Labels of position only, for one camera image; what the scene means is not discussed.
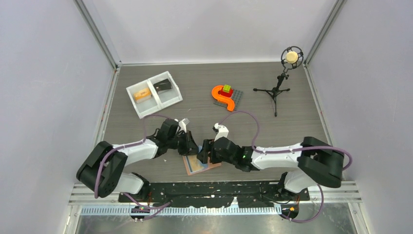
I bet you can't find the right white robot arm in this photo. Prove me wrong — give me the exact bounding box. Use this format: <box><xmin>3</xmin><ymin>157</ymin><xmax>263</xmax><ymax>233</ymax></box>
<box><xmin>197</xmin><ymin>136</ymin><xmax>344</xmax><ymax>200</ymax></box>

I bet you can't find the green toy brick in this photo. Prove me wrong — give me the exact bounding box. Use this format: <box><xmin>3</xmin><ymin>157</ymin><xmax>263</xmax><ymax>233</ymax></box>
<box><xmin>222</xmin><ymin>84</ymin><xmax>232</xmax><ymax>94</ymax></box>

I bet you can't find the red toy brick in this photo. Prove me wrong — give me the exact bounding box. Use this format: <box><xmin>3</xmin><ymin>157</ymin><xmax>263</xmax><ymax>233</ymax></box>
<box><xmin>220</xmin><ymin>89</ymin><xmax>234</xmax><ymax>98</ymax></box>

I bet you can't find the aluminium frame rail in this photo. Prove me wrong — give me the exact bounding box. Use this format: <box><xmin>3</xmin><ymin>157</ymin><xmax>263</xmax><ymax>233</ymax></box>
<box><xmin>69</xmin><ymin>181</ymin><xmax>362</xmax><ymax>216</ymax></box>

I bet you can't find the orange card box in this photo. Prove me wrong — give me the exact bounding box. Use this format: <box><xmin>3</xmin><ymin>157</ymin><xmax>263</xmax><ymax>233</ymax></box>
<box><xmin>133</xmin><ymin>87</ymin><xmax>152</xmax><ymax>103</ymax></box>

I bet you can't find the pink leather card holder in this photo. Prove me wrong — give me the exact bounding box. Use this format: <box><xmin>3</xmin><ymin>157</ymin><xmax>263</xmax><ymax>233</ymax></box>
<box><xmin>183</xmin><ymin>155</ymin><xmax>222</xmax><ymax>176</ymax></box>

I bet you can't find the orange S-shaped toy track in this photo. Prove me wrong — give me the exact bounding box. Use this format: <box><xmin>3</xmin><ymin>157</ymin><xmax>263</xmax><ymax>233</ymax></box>
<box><xmin>211</xmin><ymin>85</ymin><xmax>235</xmax><ymax>112</ymax></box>

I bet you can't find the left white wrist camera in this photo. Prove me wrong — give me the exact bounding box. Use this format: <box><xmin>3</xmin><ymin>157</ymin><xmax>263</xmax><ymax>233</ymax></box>
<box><xmin>178</xmin><ymin>118</ymin><xmax>189</xmax><ymax>133</ymax></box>

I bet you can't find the microphone with shock mount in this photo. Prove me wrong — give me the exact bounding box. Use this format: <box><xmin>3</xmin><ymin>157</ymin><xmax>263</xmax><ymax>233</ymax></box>
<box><xmin>281</xmin><ymin>46</ymin><xmax>304</xmax><ymax>72</ymax></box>

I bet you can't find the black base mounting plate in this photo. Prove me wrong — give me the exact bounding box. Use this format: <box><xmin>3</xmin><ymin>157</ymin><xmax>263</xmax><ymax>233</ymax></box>
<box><xmin>130</xmin><ymin>181</ymin><xmax>310</xmax><ymax>208</ymax></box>

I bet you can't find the grey toy baseplate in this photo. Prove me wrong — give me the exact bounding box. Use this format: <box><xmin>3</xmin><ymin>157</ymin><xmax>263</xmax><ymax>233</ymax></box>
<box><xmin>214</xmin><ymin>90</ymin><xmax>244</xmax><ymax>111</ymax></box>

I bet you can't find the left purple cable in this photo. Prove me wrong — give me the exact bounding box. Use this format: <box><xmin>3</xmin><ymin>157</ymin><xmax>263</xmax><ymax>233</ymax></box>
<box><xmin>94</xmin><ymin>114</ymin><xmax>181</xmax><ymax>222</ymax></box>

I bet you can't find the black card box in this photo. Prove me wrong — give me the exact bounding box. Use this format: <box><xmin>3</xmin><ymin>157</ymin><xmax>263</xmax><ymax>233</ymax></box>
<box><xmin>153</xmin><ymin>79</ymin><xmax>172</xmax><ymax>94</ymax></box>

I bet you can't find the black tripod mic stand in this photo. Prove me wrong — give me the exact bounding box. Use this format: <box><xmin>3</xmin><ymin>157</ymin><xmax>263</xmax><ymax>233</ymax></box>
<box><xmin>253</xmin><ymin>68</ymin><xmax>291</xmax><ymax>117</ymax></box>

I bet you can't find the white two-compartment tray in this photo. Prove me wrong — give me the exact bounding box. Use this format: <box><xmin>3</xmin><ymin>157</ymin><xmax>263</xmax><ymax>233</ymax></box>
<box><xmin>126</xmin><ymin>71</ymin><xmax>183</xmax><ymax>119</ymax></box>

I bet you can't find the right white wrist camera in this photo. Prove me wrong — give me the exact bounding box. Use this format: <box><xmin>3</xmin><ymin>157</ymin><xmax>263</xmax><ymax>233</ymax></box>
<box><xmin>213</xmin><ymin>123</ymin><xmax>229</xmax><ymax>141</ymax></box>

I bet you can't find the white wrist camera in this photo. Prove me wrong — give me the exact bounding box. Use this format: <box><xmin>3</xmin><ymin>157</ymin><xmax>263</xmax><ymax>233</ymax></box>
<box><xmin>213</xmin><ymin>123</ymin><xmax>229</xmax><ymax>141</ymax></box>
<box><xmin>178</xmin><ymin>118</ymin><xmax>189</xmax><ymax>133</ymax></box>

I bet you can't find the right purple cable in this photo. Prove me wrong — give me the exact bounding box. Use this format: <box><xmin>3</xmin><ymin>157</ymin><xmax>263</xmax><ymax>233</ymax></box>
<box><xmin>218</xmin><ymin>110</ymin><xmax>353</xmax><ymax>224</ymax></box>

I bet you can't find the purple cable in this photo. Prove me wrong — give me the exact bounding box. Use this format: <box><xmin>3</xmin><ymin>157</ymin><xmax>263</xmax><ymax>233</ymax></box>
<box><xmin>218</xmin><ymin>110</ymin><xmax>353</xmax><ymax>224</ymax></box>
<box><xmin>94</xmin><ymin>114</ymin><xmax>181</xmax><ymax>222</ymax></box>

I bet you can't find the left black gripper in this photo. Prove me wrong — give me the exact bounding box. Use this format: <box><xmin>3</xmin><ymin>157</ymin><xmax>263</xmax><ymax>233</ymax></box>
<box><xmin>167</xmin><ymin>130</ymin><xmax>201</xmax><ymax>156</ymax></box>

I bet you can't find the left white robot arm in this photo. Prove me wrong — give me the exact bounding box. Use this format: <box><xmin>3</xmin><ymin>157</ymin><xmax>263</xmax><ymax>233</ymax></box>
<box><xmin>76</xmin><ymin>118</ymin><xmax>198</xmax><ymax>202</ymax></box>

